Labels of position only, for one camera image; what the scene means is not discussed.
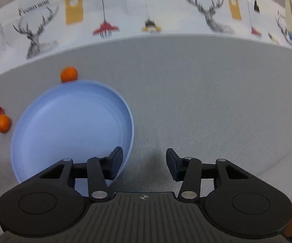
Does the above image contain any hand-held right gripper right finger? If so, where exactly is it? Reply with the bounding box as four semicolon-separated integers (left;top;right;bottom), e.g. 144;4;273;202
166;148;253;201

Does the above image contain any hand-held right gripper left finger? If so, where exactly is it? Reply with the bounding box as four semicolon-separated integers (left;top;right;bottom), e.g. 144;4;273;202
38;146;124;201

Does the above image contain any light blue plate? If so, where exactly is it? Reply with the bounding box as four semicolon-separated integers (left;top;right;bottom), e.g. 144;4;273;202
10;80;135;185

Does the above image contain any small orange mandarin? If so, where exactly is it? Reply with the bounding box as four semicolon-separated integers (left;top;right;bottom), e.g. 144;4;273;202
60;66;78;83
0;114;12;133

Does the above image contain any grey deer printed bed sheet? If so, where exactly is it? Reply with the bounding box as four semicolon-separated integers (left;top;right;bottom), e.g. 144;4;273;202
0;0;292;243

